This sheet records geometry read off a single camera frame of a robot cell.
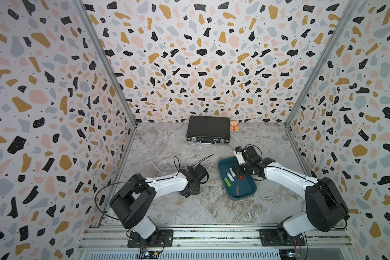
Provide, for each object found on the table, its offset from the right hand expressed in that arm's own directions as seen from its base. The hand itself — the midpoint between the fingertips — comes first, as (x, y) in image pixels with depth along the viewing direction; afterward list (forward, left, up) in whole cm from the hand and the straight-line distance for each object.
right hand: (235, 168), depth 90 cm
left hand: (-11, +22, -6) cm, 25 cm away
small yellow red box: (+40, -3, -6) cm, 40 cm away
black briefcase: (+29, +15, 0) cm, 33 cm away
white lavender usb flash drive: (-2, +2, -6) cm, 7 cm away
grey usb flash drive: (-10, -1, -6) cm, 12 cm away
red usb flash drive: (-2, -4, -7) cm, 8 cm away
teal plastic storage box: (-7, -7, -7) cm, 12 cm away
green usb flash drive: (-5, +4, -7) cm, 9 cm away
